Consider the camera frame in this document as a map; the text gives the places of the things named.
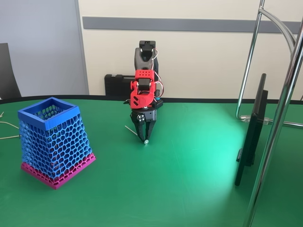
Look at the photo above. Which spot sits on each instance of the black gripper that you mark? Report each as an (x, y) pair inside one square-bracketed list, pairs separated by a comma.
[(149, 117)]

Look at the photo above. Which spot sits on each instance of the white thin stick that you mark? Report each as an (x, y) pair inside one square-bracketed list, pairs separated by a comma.
[(146, 142)]

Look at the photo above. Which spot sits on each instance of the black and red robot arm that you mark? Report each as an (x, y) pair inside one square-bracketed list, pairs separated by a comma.
[(144, 59)]

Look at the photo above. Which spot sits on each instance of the blue pink honeycomb basket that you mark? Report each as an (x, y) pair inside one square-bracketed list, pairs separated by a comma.
[(59, 142)]

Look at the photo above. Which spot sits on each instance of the black teal table clamp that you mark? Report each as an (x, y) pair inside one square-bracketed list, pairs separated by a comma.
[(157, 94)]

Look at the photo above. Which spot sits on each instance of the black plastic tool case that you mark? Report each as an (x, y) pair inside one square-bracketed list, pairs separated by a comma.
[(116, 86)]

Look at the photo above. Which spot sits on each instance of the green table cloth black edge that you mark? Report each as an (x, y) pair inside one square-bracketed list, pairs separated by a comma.
[(165, 189)]

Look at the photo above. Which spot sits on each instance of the clear plastic clip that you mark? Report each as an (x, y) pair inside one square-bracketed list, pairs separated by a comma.
[(246, 118)]

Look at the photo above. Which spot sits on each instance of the black monitor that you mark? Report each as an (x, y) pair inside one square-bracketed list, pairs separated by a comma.
[(251, 142)]

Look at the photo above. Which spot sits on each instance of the chrome tube stand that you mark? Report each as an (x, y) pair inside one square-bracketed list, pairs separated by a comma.
[(260, 189)]

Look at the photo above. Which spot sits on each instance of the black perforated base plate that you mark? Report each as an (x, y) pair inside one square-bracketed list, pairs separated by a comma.
[(159, 103)]

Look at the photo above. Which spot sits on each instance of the grey wall rail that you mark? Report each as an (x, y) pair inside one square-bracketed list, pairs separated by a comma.
[(189, 23)]

